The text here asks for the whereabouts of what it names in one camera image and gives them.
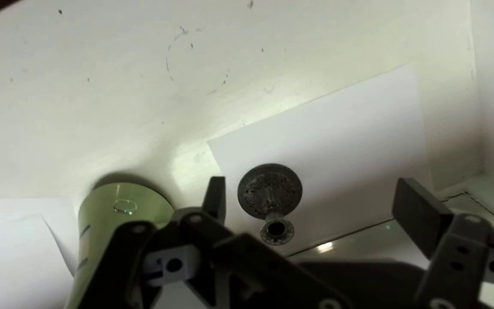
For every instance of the black ornate metal candle holder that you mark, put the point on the black ornate metal candle holder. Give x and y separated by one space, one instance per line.
270 191

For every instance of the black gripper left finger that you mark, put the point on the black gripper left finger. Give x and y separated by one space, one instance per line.
133 258

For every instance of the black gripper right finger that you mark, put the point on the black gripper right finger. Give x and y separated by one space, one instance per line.
424 215

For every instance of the green metal cylinder tumbler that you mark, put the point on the green metal cylinder tumbler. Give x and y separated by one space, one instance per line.
110 220

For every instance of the large white paper sheet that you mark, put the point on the large white paper sheet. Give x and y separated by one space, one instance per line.
344 143

